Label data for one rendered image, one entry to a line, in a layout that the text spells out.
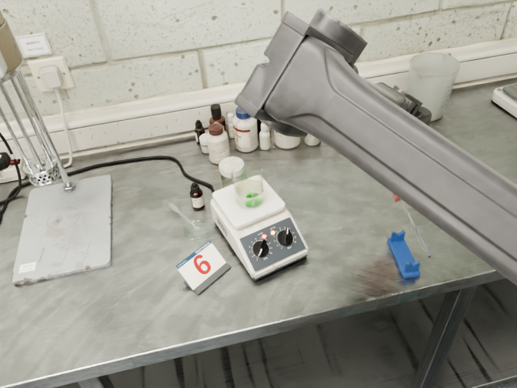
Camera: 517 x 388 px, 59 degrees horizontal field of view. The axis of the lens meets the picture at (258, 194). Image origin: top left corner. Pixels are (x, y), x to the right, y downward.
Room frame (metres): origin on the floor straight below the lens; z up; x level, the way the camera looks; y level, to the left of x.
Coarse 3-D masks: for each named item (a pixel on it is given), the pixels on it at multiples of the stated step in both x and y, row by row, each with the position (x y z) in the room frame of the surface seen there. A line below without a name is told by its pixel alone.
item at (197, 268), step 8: (208, 248) 0.62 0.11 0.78; (200, 256) 0.60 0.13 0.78; (208, 256) 0.60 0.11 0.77; (216, 256) 0.61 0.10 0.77; (184, 264) 0.58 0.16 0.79; (192, 264) 0.58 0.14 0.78; (200, 264) 0.59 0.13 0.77; (208, 264) 0.59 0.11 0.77; (216, 264) 0.60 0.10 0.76; (184, 272) 0.57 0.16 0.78; (192, 272) 0.57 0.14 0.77; (200, 272) 0.57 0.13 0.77; (208, 272) 0.58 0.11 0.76; (192, 280) 0.56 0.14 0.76
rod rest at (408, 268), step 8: (392, 232) 0.62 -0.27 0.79; (400, 232) 0.62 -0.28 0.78; (392, 240) 0.62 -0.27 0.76; (400, 240) 0.62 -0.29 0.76; (392, 248) 0.60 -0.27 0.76; (400, 248) 0.60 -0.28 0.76; (408, 248) 0.60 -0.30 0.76; (400, 256) 0.58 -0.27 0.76; (408, 256) 0.58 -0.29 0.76; (400, 264) 0.56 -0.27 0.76; (408, 264) 0.54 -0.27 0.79; (416, 264) 0.54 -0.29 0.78; (408, 272) 0.54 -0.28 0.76; (416, 272) 0.54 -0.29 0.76
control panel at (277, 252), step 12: (264, 228) 0.63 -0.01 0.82; (276, 228) 0.64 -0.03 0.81; (240, 240) 0.61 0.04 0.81; (252, 240) 0.61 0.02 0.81; (276, 240) 0.61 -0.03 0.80; (300, 240) 0.62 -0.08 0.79; (252, 252) 0.59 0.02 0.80; (276, 252) 0.59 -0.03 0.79; (288, 252) 0.59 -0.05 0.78; (252, 264) 0.57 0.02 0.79; (264, 264) 0.57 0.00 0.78
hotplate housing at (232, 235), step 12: (216, 204) 0.71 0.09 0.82; (216, 216) 0.70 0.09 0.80; (276, 216) 0.66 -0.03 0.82; (288, 216) 0.66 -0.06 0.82; (228, 228) 0.64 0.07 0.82; (252, 228) 0.63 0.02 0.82; (228, 240) 0.65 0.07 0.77; (240, 252) 0.59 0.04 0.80; (300, 252) 0.60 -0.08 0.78; (276, 264) 0.57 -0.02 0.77; (288, 264) 0.58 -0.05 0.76; (252, 276) 0.55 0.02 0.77
